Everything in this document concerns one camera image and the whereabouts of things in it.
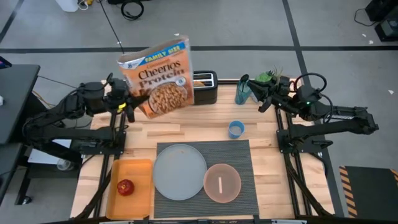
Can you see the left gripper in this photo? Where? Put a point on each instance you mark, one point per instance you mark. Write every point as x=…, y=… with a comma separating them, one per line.
x=118, y=96

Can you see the blue cup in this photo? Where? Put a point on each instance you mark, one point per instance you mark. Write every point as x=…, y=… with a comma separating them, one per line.
x=236, y=130

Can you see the orange plastic tray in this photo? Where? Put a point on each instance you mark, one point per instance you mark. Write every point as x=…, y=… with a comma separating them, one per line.
x=136, y=199

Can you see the red apple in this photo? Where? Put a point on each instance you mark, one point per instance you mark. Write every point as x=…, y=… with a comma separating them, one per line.
x=125, y=187

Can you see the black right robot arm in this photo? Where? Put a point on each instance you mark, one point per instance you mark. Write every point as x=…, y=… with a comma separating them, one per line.
x=342, y=124

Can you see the grey round plate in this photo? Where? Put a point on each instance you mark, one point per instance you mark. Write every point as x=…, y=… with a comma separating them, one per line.
x=178, y=172

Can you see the green succulent in white pot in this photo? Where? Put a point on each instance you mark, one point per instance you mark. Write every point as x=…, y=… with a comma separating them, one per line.
x=263, y=77

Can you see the grey woven placemat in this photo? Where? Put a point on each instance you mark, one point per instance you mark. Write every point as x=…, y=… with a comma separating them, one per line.
x=224, y=149

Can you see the black desk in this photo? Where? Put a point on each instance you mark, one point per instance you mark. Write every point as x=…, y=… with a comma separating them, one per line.
x=15, y=102

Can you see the Cheerios Protein cereal box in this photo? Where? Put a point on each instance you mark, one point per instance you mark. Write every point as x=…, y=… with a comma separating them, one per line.
x=161, y=77

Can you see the bread slice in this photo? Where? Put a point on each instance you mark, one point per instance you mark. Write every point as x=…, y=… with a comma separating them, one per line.
x=199, y=83

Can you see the black toaster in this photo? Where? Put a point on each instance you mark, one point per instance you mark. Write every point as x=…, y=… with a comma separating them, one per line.
x=205, y=95

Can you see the black mat with hazard stripes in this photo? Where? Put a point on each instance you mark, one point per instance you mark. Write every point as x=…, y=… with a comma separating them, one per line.
x=370, y=189

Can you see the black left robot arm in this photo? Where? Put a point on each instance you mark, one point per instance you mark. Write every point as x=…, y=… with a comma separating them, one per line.
x=62, y=133

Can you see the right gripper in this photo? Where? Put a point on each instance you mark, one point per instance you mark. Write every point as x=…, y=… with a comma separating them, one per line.
x=281, y=91

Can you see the white paper sheet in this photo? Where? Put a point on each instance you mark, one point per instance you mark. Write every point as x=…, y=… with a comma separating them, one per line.
x=43, y=155

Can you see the clear plastic cup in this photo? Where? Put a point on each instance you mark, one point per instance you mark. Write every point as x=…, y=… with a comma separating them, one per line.
x=65, y=165

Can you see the black table frame rail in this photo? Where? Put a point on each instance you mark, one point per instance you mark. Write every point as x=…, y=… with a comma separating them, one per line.
x=217, y=221

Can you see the black equipment case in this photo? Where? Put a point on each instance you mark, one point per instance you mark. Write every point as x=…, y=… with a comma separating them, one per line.
x=387, y=21

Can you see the power strip with yellow plug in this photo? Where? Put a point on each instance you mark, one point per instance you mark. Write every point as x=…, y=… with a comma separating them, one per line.
x=85, y=3

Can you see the white trash bin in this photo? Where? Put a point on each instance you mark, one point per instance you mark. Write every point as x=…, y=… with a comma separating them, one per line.
x=66, y=4

